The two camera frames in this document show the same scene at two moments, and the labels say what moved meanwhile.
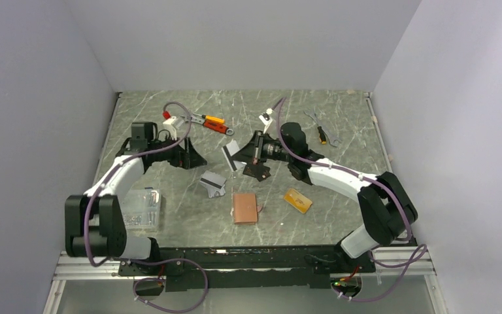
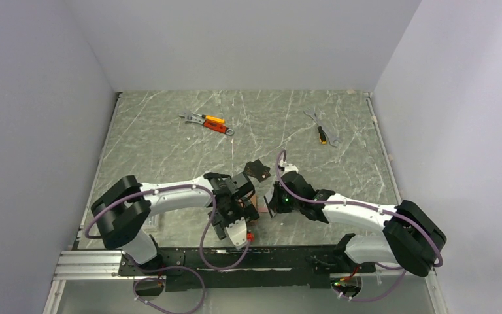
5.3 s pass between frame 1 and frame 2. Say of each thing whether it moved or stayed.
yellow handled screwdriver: stayed
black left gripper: moved
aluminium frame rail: stayed
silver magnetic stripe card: moved
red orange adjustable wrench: stayed
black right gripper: moved
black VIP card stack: stayed
